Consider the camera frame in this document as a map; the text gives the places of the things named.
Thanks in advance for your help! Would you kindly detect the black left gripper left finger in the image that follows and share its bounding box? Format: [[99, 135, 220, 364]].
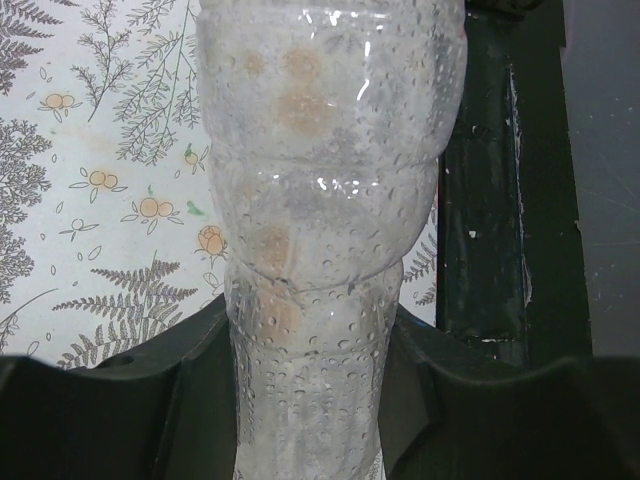
[[1, 298, 236, 479]]

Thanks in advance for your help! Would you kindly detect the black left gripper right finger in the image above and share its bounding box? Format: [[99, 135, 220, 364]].
[[382, 309, 639, 479]]

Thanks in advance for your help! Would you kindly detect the clear plastic bottle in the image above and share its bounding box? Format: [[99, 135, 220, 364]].
[[196, 1, 467, 479]]

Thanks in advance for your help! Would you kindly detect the floral table mat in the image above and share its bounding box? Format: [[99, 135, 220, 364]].
[[0, 0, 441, 371]]

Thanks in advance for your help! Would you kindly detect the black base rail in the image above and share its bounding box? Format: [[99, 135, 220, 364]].
[[436, 1, 592, 368]]

